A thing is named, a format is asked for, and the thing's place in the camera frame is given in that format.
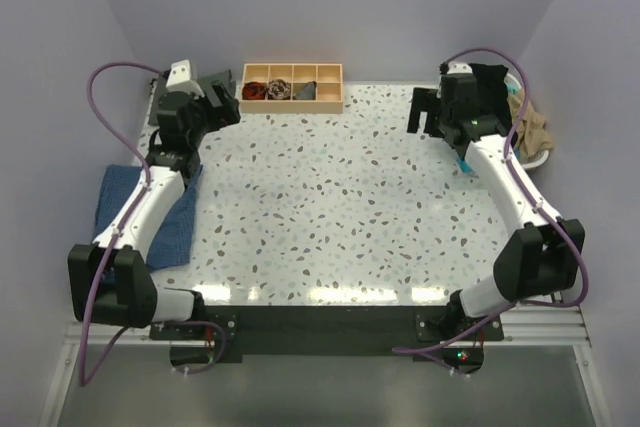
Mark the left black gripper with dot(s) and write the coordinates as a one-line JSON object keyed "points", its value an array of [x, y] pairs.
{"points": [[228, 112]]}

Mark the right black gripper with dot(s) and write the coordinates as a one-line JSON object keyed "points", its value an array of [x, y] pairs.
{"points": [[425, 100]]}

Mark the black t-shirt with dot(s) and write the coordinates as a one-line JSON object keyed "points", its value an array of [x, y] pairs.
{"points": [[492, 92]]}

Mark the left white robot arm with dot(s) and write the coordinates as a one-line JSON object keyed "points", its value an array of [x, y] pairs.
{"points": [[109, 278]]}

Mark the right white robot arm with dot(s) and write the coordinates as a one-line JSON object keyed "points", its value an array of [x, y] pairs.
{"points": [[541, 255]]}

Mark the folded grey-green t-shirt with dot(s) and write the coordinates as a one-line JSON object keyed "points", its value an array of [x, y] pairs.
{"points": [[158, 89]]}

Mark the red black small item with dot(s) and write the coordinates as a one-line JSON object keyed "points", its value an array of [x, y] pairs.
{"points": [[253, 91]]}

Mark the wooden compartment tray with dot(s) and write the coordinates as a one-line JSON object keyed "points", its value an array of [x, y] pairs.
{"points": [[329, 94]]}

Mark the brown patterned small item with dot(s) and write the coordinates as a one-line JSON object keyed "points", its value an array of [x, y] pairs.
{"points": [[278, 89]]}

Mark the teal t-shirt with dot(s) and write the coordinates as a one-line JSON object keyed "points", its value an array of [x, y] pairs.
{"points": [[512, 88]]}

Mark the dark grey small item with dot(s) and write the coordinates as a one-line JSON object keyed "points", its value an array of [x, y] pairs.
{"points": [[304, 91]]}

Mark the tan t-shirt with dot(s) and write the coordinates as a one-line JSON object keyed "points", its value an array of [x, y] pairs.
{"points": [[532, 136]]}

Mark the white laundry basket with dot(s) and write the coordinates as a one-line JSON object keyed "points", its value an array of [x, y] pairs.
{"points": [[515, 103]]}

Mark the folded blue t-shirt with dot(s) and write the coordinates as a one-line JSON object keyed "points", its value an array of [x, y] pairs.
{"points": [[171, 246]]}

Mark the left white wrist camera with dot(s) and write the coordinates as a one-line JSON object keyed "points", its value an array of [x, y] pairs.
{"points": [[181, 77]]}

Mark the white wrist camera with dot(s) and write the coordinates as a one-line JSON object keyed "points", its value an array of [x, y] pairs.
{"points": [[181, 77], [454, 69]]}

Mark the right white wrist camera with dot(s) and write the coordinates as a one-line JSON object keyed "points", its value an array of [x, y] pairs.
{"points": [[454, 69]]}

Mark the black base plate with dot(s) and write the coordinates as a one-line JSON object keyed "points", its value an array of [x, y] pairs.
{"points": [[242, 331]]}

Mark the aluminium rail frame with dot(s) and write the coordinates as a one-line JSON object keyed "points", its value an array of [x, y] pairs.
{"points": [[530, 367]]}

